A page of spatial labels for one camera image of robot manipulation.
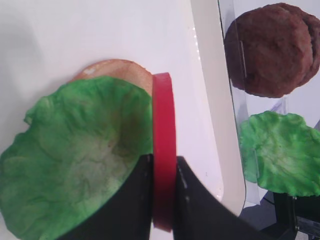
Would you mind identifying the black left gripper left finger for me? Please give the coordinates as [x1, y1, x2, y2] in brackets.
[60, 154, 153, 240]

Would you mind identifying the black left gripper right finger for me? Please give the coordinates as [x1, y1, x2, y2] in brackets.
[173, 156, 269, 240]

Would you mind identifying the red tomato slice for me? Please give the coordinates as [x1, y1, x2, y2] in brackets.
[152, 72, 177, 232]

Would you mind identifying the green lettuce leaf on bun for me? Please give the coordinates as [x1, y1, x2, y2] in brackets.
[0, 76, 153, 240]

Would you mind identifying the green lettuce leaf in rack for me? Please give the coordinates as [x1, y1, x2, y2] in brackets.
[239, 111, 320, 197]

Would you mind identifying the front brown meat patty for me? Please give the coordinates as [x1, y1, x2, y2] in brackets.
[224, 3, 313, 98]

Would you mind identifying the brown meat patty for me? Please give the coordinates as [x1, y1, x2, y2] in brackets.
[224, 3, 313, 98]
[278, 3, 320, 87]

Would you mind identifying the rear brown meat patty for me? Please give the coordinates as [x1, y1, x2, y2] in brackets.
[278, 3, 320, 87]

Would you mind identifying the bottom bun slice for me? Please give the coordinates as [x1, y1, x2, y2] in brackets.
[71, 59, 153, 96]

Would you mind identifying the clear acrylic right rack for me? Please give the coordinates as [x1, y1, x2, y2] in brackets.
[218, 0, 320, 208]

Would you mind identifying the white rectangular tray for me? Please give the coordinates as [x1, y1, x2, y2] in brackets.
[0, 0, 245, 215]

